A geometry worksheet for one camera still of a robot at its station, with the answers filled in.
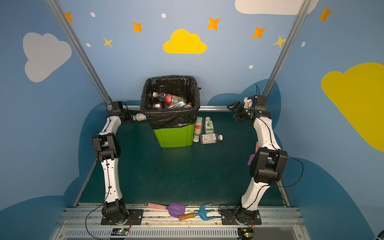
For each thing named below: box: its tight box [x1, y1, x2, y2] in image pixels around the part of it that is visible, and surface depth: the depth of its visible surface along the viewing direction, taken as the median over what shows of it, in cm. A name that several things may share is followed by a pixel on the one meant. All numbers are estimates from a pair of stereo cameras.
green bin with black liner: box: [140, 75, 201, 148], surface depth 88 cm
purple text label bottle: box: [200, 133, 223, 145], surface depth 106 cm
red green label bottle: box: [152, 91, 186, 106], surface depth 91 cm
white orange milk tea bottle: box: [132, 113, 147, 121], surface depth 117 cm
